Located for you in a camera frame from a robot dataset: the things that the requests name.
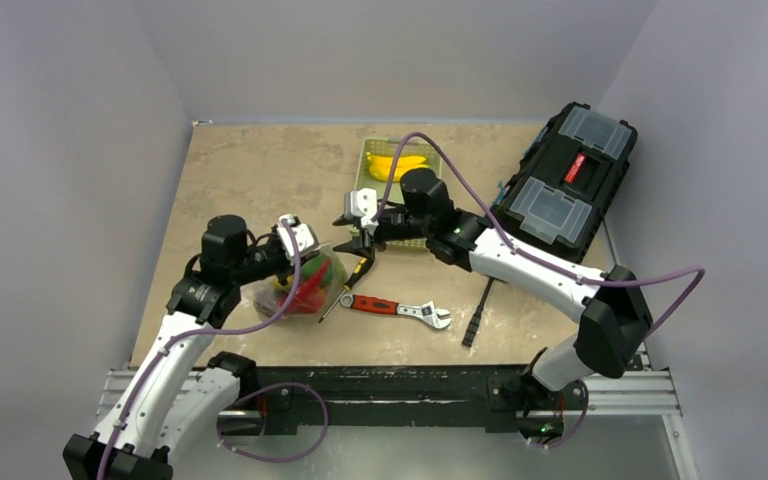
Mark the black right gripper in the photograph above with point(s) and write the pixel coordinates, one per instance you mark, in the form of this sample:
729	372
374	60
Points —
365	232

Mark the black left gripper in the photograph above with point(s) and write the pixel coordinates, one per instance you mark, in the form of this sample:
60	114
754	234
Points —
284	272

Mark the green bell pepper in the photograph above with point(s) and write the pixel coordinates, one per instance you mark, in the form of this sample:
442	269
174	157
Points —
323	270

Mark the clear dotted zip top bag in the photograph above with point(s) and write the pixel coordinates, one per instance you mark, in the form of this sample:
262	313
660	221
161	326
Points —
267	299

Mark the red chili pepper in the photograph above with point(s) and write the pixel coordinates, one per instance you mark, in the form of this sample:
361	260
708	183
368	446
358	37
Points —
308	299

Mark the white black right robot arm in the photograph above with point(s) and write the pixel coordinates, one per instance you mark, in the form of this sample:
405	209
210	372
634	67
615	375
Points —
609	309

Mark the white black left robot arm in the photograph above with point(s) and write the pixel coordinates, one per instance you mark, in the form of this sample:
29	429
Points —
172	351

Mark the yellow black screwdriver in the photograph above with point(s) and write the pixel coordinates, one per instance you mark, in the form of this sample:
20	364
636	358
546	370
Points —
362	267

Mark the yellow banana bunch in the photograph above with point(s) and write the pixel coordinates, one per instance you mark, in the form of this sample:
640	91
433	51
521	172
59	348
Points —
390	169

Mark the light green plastic basket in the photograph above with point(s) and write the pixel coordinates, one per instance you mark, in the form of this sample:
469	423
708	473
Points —
384	146

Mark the black hammer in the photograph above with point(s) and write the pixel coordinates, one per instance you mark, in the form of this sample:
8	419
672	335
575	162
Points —
475	321

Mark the black plastic toolbox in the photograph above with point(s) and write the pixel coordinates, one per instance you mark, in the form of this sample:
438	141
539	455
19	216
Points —
567	180

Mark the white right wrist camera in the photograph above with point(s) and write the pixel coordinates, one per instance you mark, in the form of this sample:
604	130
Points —
365	200

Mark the red handled adjustable wrench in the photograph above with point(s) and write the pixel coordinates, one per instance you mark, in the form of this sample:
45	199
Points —
428	313

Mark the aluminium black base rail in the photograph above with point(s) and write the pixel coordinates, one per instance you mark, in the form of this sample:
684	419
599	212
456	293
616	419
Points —
279	400

